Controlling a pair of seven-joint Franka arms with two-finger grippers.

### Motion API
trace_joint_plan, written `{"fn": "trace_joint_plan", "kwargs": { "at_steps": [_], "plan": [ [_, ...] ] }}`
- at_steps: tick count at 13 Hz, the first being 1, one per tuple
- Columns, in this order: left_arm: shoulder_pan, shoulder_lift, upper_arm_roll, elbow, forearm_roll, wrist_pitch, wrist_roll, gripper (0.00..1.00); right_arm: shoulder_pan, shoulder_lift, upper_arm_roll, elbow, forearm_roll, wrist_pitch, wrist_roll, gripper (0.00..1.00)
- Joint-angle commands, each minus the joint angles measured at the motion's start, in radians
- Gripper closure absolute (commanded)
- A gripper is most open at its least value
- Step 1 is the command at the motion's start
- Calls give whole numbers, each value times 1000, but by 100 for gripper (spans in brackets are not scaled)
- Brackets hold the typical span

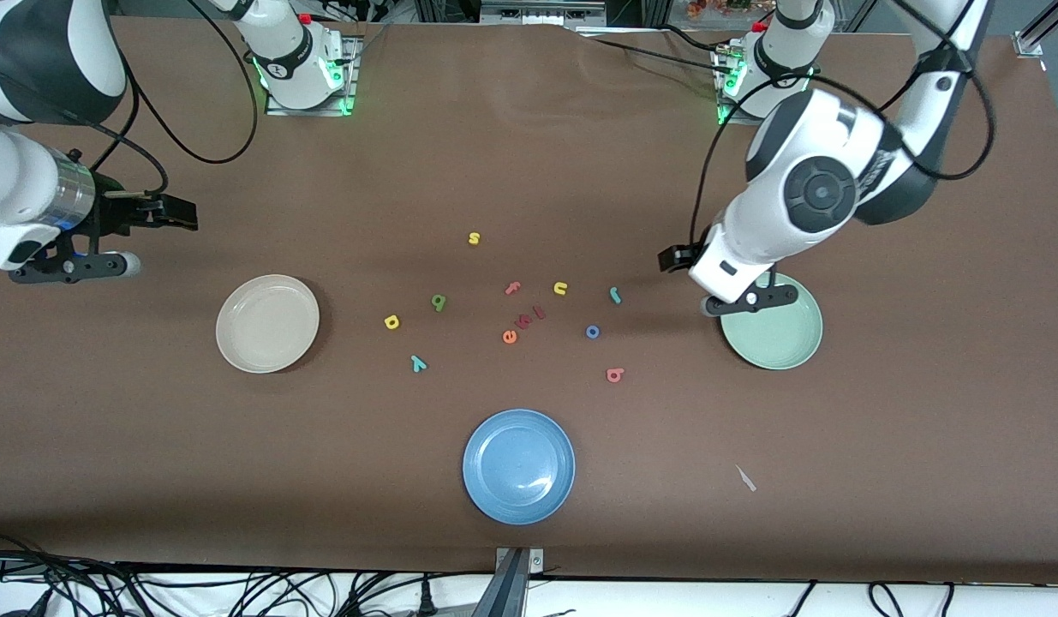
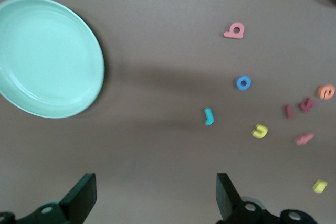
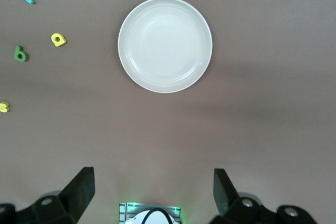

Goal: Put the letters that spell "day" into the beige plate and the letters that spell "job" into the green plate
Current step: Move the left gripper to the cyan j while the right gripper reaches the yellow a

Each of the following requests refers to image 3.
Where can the yellow foam letter a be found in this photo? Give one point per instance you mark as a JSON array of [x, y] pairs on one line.
[[63, 41]]

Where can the beige round plate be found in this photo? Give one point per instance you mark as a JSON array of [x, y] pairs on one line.
[[165, 45]]

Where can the green foam letter b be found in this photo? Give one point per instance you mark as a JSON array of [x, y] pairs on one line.
[[18, 50]]

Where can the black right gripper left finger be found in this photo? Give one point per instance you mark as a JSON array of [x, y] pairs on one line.
[[65, 208]]

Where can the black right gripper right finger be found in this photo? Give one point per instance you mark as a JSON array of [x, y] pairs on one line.
[[236, 211]]

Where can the yellow foam letter s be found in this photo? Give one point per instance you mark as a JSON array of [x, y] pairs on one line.
[[4, 107]]

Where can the brown table cover sheet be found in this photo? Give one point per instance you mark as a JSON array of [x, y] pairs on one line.
[[236, 134]]

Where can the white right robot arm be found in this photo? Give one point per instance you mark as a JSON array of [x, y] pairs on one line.
[[157, 219]]

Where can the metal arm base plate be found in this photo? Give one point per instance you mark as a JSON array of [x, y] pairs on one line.
[[123, 211]]

